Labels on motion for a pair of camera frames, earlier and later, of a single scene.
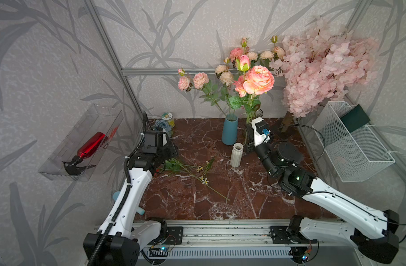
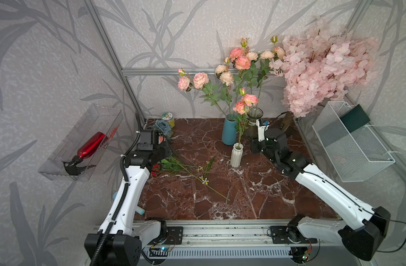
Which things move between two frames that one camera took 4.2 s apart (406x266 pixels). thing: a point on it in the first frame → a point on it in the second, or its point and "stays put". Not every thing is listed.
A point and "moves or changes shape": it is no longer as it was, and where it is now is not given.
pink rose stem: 199,81 stays put
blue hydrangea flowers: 163,124 stays put
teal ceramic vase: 230,129 stays put
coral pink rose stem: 259,79 moves or changes shape
